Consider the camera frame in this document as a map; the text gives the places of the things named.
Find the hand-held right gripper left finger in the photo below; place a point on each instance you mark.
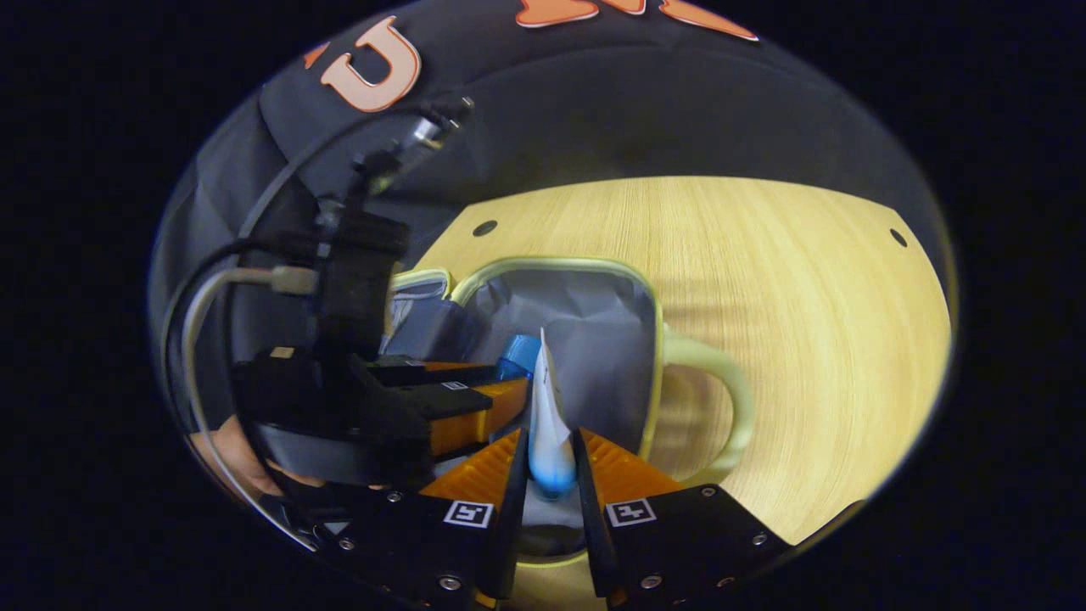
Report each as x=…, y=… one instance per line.
x=513, y=509

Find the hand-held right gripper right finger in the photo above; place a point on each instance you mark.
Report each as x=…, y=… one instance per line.
x=590, y=509

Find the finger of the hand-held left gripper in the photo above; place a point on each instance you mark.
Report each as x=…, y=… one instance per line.
x=424, y=372
x=467, y=412

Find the blue skin care bottle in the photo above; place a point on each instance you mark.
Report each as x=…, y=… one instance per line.
x=516, y=352

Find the white and blue tube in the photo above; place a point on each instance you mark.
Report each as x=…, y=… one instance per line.
x=550, y=433

